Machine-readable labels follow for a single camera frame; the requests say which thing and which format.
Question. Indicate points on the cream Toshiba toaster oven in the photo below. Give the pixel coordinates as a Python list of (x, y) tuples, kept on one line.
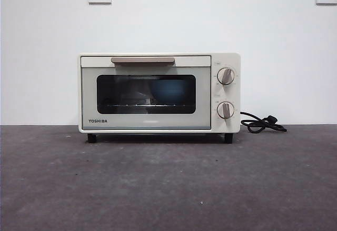
[(147, 123)]

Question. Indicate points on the blue ribbed bowl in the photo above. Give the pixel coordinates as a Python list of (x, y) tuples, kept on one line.
[(168, 91)]

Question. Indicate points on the beige oven knob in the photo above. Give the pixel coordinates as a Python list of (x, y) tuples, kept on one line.
[(226, 76), (225, 110)]

